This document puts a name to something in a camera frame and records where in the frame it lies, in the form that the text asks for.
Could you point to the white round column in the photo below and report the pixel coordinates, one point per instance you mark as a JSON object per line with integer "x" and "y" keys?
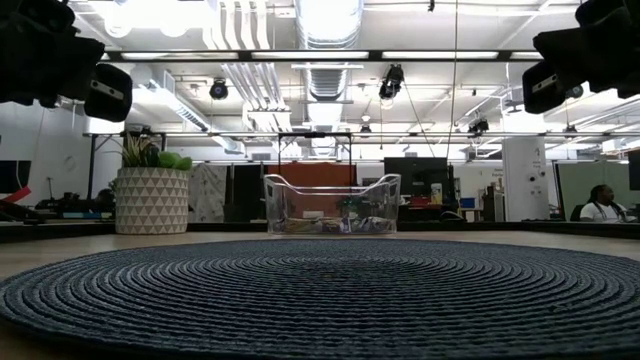
{"x": 525, "y": 180}

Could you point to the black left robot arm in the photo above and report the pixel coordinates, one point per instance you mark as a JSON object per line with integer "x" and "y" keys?
{"x": 30, "y": 10}

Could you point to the black ceiling spotlight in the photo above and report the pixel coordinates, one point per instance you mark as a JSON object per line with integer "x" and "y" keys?
{"x": 575, "y": 92}
{"x": 218, "y": 90}
{"x": 391, "y": 81}
{"x": 365, "y": 129}
{"x": 478, "y": 125}

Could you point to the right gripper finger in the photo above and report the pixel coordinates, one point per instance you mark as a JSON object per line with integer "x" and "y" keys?
{"x": 542, "y": 90}

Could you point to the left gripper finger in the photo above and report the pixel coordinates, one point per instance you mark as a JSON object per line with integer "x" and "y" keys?
{"x": 109, "y": 94}

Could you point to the white patterned cloth cover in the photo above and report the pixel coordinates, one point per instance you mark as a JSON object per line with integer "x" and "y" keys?
{"x": 207, "y": 192}

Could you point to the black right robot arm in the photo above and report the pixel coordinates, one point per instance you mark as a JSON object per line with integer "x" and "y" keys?
{"x": 610, "y": 10}

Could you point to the black background robot arm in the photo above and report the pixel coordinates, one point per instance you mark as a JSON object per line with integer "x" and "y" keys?
{"x": 70, "y": 204}

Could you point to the clear plastic bin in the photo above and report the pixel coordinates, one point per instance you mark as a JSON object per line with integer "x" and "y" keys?
{"x": 280, "y": 200}

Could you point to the potted succulent white patterned pot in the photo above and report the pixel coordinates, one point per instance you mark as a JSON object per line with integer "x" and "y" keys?
{"x": 152, "y": 200}

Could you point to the grey-green partition panel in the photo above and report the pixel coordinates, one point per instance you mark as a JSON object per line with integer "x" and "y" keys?
{"x": 575, "y": 185}

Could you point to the small blue box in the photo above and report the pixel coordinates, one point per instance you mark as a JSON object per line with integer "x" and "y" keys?
{"x": 467, "y": 201}

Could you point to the person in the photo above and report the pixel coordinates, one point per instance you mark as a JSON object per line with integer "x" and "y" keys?
{"x": 602, "y": 205}

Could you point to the white rectangular ceiling duct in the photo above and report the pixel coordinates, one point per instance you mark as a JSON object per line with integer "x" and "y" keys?
{"x": 165, "y": 100}

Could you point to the red object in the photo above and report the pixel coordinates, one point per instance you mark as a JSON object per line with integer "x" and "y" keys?
{"x": 15, "y": 195}

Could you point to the silver ventilation duct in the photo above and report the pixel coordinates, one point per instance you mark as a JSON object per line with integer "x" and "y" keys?
{"x": 327, "y": 25}

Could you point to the round dark blue woven placemat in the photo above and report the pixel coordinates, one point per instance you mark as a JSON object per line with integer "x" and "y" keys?
{"x": 320, "y": 310}

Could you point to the black overhead light beam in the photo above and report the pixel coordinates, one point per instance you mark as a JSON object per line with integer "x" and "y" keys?
{"x": 350, "y": 55}

